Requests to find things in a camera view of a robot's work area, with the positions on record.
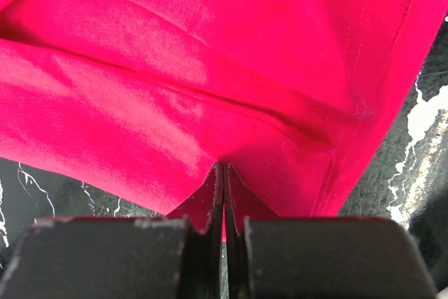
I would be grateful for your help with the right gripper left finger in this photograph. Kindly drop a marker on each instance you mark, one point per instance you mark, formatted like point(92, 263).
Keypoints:
point(172, 256)

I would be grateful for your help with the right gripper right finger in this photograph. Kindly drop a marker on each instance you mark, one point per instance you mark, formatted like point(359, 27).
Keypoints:
point(341, 257)

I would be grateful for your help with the magenta t shirt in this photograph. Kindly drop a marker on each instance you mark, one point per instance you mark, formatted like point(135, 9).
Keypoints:
point(141, 97)

